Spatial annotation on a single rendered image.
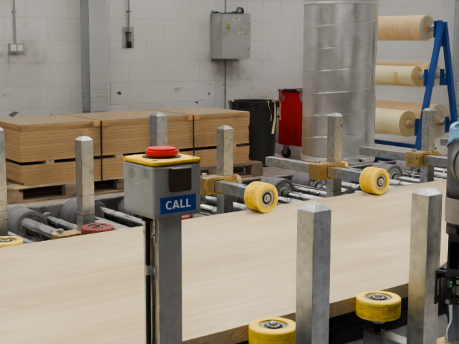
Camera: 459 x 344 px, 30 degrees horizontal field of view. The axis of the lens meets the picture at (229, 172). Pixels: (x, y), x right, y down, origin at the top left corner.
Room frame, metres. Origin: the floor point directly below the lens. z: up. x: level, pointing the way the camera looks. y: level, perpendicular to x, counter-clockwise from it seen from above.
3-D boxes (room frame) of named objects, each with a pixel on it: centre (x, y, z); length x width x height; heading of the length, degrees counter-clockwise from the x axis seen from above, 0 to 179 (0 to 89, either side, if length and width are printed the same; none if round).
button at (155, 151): (1.04, 0.08, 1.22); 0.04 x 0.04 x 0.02
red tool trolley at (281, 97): (9.98, -0.96, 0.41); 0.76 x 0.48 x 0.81; 132
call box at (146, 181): (1.04, 0.08, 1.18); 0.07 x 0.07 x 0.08; 38
